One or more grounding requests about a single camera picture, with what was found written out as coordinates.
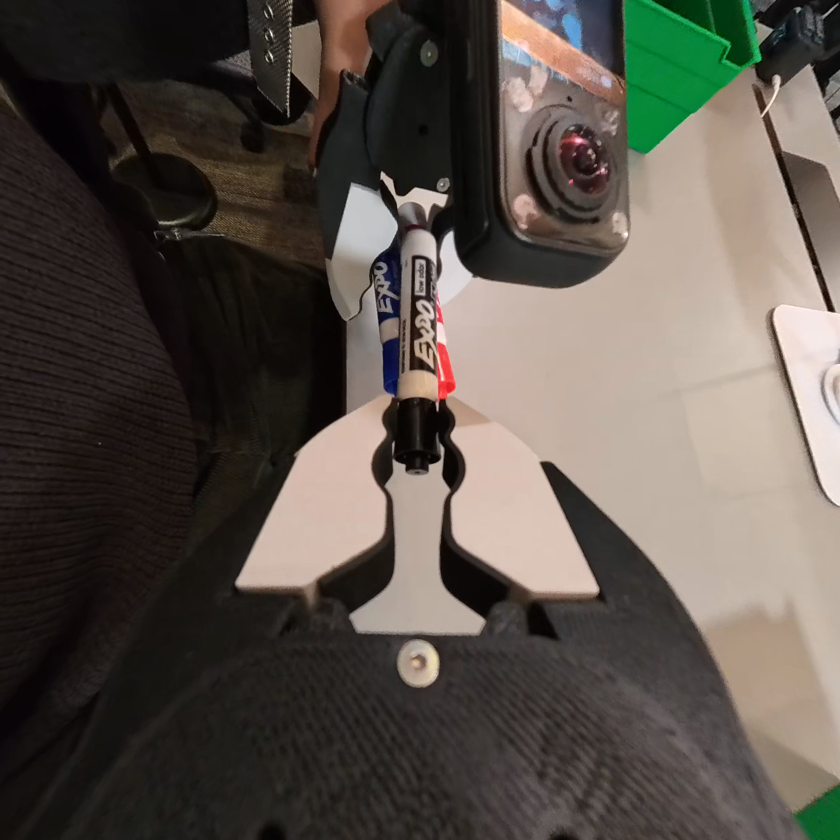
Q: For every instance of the person's left hand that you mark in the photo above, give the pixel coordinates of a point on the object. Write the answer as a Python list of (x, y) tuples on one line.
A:
[(334, 46)]

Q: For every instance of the green plastic bin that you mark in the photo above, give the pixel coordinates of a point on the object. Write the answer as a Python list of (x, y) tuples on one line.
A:
[(676, 65)]

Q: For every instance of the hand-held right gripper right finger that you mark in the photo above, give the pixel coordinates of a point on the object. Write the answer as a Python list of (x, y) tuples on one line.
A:
[(512, 525)]

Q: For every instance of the red dry erase marker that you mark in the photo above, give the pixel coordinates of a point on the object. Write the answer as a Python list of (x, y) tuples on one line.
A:
[(445, 367)]

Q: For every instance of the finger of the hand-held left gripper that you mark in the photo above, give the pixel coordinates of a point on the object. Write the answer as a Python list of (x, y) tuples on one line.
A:
[(456, 282), (358, 236)]

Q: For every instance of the blue dry erase marker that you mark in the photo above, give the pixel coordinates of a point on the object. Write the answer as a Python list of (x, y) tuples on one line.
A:
[(387, 295)]

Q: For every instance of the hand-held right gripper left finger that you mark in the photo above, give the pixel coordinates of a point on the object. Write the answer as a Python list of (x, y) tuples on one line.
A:
[(328, 518)]

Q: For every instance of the black power adapter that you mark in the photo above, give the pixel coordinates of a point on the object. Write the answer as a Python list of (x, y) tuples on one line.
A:
[(797, 33)]

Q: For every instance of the white flat pad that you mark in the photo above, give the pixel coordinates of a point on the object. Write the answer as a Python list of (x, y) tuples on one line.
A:
[(807, 367)]

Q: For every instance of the person's left forearm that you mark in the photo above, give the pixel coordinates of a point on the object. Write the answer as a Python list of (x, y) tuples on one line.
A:
[(131, 33)]

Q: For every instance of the black dry erase marker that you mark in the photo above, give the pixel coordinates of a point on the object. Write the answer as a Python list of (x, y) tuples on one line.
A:
[(420, 315)]

